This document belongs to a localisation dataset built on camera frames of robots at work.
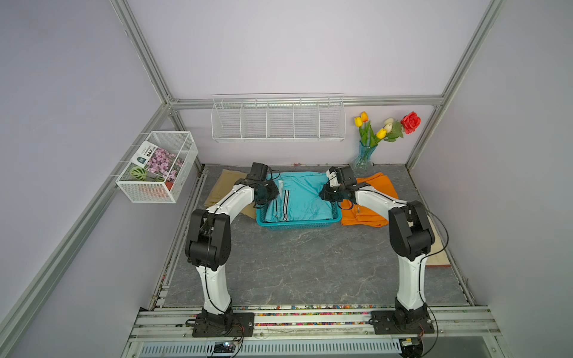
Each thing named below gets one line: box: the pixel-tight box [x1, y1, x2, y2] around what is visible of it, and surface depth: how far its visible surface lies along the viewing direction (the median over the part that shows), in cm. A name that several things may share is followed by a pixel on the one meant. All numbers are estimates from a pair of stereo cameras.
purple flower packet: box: [129, 140, 184, 182], surface depth 75 cm
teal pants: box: [264, 171, 334, 223], surface depth 98 cm
